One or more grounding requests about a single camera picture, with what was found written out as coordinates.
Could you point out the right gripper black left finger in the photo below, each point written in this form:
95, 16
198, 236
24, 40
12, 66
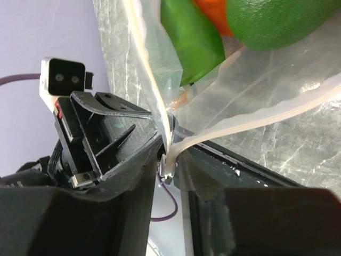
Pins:
38, 218

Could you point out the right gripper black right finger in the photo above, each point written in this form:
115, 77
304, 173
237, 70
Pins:
225, 220

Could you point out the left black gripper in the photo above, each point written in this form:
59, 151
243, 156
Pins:
98, 148

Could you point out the green bell pepper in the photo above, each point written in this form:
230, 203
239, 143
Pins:
196, 40

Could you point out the clear zip top bag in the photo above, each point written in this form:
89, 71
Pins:
246, 90

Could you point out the orange fruit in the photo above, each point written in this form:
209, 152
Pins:
215, 11

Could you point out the green lime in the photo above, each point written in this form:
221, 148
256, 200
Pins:
269, 25

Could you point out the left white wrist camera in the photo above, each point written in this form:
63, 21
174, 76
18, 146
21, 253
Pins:
60, 77

